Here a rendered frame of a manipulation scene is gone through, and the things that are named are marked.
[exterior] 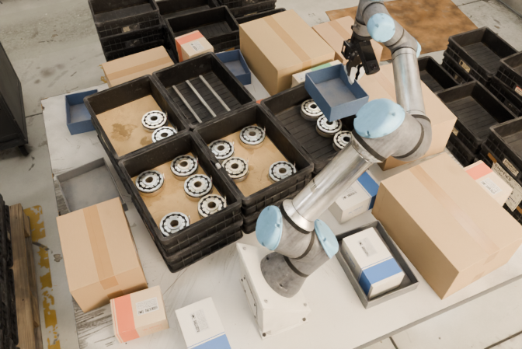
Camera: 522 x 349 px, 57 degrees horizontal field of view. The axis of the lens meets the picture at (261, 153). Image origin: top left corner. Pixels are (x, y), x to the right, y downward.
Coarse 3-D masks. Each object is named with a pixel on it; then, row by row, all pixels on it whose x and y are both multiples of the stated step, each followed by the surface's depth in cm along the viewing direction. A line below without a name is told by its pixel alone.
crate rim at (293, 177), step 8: (256, 104) 194; (240, 112) 191; (264, 112) 191; (216, 120) 188; (272, 120) 188; (200, 128) 185; (280, 128) 185; (288, 136) 182; (296, 144) 180; (208, 152) 177; (304, 168) 172; (312, 168) 172; (288, 176) 169; (296, 176) 170; (232, 184) 167; (272, 184) 167; (280, 184) 168; (240, 192) 165; (256, 192) 165; (264, 192) 165; (248, 200) 163
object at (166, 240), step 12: (192, 132) 184; (132, 156) 176; (120, 168) 172; (216, 168) 174; (144, 204) 162; (240, 204) 163; (216, 216) 159; (156, 228) 156; (192, 228) 156; (168, 240) 153
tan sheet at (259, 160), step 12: (240, 144) 193; (264, 144) 193; (240, 156) 189; (252, 156) 189; (264, 156) 189; (276, 156) 189; (252, 168) 185; (264, 168) 185; (252, 180) 181; (264, 180) 181; (252, 192) 177
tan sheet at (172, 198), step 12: (156, 168) 185; (168, 168) 185; (132, 180) 181; (168, 180) 181; (180, 180) 181; (168, 192) 178; (180, 192) 178; (216, 192) 178; (156, 204) 174; (168, 204) 174; (180, 204) 174; (192, 204) 174; (156, 216) 171; (192, 216) 171
